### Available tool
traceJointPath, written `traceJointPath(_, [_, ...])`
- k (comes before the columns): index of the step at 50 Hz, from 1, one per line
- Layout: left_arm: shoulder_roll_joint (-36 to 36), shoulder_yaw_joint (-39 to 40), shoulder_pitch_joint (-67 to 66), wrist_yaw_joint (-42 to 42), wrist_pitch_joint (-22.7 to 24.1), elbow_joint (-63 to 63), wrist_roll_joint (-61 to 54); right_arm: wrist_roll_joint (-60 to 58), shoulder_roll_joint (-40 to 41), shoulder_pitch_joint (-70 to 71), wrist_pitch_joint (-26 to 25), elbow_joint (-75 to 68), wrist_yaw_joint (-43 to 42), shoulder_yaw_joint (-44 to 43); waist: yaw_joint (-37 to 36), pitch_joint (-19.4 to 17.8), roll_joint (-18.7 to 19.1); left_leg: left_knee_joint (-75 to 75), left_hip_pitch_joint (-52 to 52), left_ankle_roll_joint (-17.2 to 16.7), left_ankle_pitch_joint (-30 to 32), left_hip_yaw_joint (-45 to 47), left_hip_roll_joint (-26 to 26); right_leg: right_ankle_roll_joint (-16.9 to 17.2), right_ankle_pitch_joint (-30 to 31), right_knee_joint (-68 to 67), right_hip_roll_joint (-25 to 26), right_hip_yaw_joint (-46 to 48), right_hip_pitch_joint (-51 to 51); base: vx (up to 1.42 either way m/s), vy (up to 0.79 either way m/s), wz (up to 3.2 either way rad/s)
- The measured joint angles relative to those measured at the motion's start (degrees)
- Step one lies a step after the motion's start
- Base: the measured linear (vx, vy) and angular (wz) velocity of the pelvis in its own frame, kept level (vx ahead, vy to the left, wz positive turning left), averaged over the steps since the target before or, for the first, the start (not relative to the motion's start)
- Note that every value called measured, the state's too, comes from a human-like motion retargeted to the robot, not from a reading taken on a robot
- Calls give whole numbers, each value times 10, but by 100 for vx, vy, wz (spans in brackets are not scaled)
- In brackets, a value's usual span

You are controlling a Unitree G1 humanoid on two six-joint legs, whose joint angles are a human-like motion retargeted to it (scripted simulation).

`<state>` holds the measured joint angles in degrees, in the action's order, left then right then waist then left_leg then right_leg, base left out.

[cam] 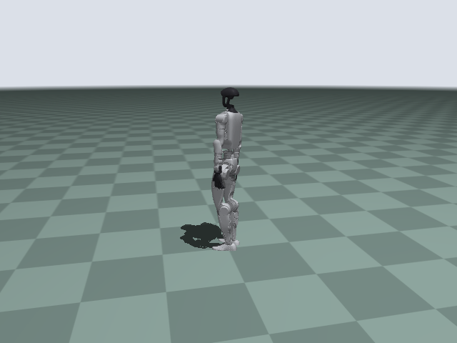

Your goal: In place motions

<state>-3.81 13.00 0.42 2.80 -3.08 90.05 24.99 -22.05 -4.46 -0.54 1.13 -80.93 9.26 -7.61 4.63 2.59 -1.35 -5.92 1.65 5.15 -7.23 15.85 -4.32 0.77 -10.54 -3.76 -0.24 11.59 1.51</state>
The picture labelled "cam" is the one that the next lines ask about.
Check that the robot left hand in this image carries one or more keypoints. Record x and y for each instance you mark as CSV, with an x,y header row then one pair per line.
x,y
217,178

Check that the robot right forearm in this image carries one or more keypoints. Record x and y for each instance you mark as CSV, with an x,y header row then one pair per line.
x,y
237,151

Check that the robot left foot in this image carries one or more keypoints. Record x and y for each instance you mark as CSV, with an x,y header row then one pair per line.
x,y
223,247

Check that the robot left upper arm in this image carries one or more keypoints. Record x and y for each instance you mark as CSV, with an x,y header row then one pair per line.
x,y
221,120

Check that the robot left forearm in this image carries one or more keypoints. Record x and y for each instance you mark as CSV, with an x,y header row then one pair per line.
x,y
217,155

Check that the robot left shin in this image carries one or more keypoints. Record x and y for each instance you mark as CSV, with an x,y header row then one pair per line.
x,y
225,223

